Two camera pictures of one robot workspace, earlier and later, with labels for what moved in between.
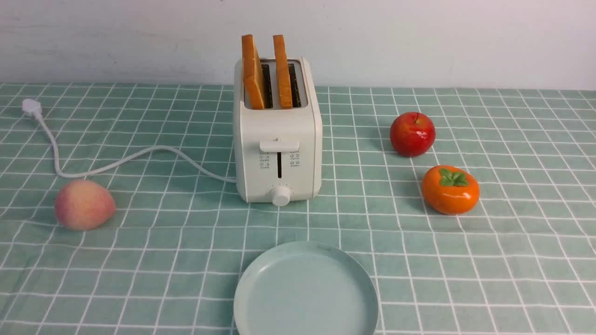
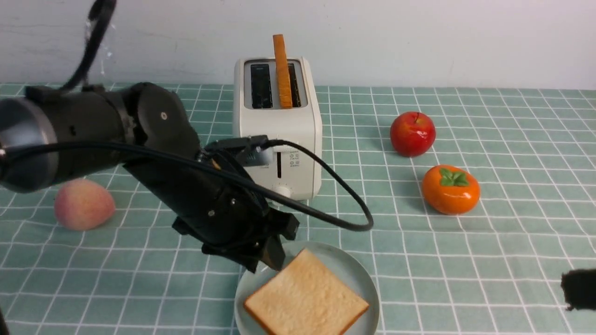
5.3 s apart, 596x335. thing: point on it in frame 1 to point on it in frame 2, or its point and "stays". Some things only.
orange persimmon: [450, 190] stays
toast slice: [282, 71] stays
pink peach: [84, 205] stays
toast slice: [253, 72] to [304, 297]
